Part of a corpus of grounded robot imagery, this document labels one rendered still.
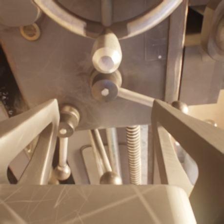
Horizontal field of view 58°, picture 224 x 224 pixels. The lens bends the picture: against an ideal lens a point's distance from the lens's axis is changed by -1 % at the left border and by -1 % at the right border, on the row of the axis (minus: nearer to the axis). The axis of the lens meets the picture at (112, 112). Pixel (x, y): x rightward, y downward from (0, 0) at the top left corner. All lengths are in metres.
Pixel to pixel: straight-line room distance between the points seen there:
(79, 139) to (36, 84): 0.35
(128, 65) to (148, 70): 0.04
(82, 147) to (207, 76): 0.49
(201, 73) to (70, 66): 0.23
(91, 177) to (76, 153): 0.15
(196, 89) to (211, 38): 0.11
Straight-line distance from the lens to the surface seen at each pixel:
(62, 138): 0.41
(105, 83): 0.32
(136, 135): 0.57
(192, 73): 0.39
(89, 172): 0.83
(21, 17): 0.34
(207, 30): 0.34
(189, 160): 1.18
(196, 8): 0.48
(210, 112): 5.22
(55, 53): 0.36
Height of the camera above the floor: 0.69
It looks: 3 degrees down
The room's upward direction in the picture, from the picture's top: 85 degrees clockwise
